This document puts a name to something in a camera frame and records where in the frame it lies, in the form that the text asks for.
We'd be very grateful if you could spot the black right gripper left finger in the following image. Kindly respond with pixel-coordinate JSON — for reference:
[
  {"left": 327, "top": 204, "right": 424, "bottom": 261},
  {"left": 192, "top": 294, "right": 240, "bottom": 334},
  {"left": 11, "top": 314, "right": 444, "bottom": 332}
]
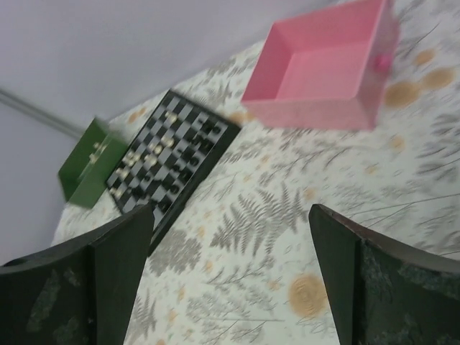
[{"left": 1, "top": 205, "right": 155, "bottom": 344}]

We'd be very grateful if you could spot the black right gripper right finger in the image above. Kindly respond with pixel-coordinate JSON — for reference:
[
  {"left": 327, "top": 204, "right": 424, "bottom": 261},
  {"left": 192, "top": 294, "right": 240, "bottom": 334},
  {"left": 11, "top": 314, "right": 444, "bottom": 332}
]
[{"left": 308, "top": 204, "right": 459, "bottom": 344}]

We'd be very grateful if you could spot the green plastic tray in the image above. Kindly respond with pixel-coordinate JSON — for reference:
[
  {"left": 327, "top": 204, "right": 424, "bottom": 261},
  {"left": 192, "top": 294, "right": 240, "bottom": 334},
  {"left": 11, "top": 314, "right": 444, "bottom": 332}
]
[{"left": 58, "top": 117, "right": 128, "bottom": 208}]

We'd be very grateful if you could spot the black white chess board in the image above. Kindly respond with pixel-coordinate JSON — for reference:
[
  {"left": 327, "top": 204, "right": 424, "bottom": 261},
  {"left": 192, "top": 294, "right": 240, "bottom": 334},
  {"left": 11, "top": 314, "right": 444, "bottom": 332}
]
[{"left": 106, "top": 90, "right": 241, "bottom": 251}]

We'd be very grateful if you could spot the floral table cloth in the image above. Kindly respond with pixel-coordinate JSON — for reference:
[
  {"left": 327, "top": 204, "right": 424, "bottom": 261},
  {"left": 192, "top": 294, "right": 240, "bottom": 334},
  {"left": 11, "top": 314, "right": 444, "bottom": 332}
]
[{"left": 50, "top": 0, "right": 460, "bottom": 345}]

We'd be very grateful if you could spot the pink plastic tray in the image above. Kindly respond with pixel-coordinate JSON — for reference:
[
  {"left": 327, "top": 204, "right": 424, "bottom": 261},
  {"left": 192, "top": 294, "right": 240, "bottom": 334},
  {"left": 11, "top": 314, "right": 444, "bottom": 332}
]
[{"left": 241, "top": 0, "right": 400, "bottom": 131}]

